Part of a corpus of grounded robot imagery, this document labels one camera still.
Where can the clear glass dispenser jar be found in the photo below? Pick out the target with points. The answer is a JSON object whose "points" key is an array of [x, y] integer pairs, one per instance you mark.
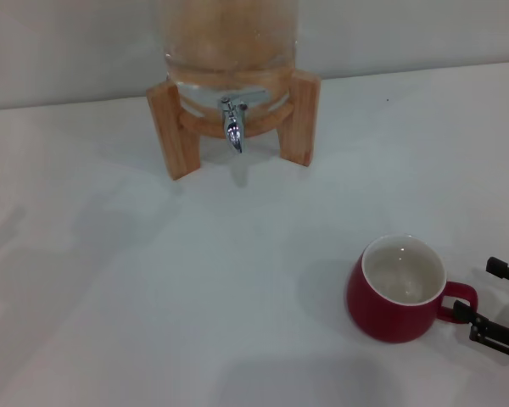
{"points": [[229, 51]]}

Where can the chrome faucet tap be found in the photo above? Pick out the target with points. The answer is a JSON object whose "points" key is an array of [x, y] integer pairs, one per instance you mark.
{"points": [[234, 127]]}

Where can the red ceramic cup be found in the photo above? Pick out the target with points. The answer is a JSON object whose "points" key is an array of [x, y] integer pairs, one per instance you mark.
{"points": [[377, 313]]}

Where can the wooden dispenser stand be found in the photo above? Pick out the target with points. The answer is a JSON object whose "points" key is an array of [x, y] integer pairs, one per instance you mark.
{"points": [[178, 135]]}

